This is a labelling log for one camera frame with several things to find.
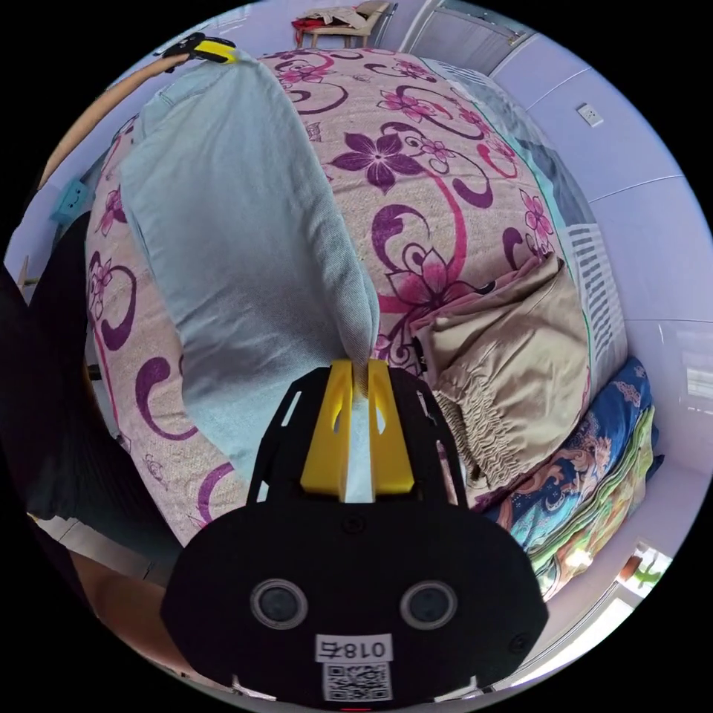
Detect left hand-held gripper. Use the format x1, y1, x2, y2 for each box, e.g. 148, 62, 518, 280
160, 32, 239, 65

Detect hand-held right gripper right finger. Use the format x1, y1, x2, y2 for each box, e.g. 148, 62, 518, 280
367, 359, 415, 495

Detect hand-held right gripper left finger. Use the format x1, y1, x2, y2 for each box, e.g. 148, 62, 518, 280
299, 360, 356, 495

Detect light blue jeans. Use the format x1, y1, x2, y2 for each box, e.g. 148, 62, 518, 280
119, 55, 381, 504

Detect person's right forearm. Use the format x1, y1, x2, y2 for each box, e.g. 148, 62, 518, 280
71, 552, 188, 678

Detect person's left forearm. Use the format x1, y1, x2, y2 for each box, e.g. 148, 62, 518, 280
36, 57, 170, 192

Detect wooden chair with clothes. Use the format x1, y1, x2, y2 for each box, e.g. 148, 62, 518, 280
290, 0, 400, 50

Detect pile of clothes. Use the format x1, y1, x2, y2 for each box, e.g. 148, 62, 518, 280
411, 253, 593, 505

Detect bed with floral mat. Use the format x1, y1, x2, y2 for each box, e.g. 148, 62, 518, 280
83, 46, 665, 604

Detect person's body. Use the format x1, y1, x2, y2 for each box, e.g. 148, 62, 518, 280
0, 210, 188, 558

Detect green potted plant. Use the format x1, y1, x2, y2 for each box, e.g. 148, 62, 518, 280
621, 543, 673, 590

